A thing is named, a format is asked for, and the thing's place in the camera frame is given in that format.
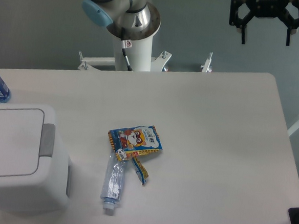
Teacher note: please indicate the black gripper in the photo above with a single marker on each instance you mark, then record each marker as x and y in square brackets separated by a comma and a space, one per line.
[264, 9]

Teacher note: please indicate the silver robot arm blue cap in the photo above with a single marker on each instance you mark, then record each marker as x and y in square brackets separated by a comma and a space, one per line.
[139, 19]

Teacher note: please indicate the white trash can body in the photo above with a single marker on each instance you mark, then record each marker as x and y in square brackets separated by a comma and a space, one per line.
[48, 188]

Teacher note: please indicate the white trash can lid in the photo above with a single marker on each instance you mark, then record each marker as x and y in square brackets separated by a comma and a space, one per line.
[20, 136]

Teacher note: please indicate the blue yellow snack wrapper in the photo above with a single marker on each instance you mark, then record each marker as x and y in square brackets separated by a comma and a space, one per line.
[129, 144]

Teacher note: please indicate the crushed clear plastic bottle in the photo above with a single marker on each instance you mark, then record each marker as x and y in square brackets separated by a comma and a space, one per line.
[113, 184]

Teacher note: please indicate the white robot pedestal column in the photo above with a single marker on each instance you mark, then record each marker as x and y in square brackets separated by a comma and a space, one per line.
[139, 55]

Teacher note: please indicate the white pedestal base frame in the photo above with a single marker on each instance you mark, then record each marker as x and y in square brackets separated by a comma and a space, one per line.
[157, 63]

